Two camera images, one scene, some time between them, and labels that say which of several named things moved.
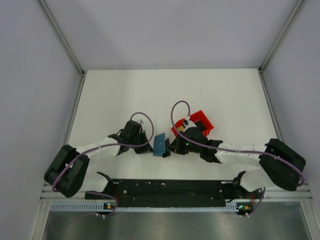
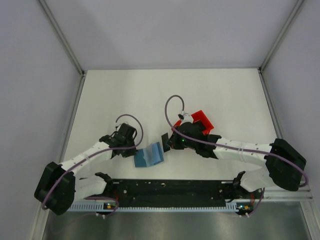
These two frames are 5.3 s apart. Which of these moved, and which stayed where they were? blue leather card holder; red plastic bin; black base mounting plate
Moved: blue leather card holder
Stayed: black base mounting plate; red plastic bin
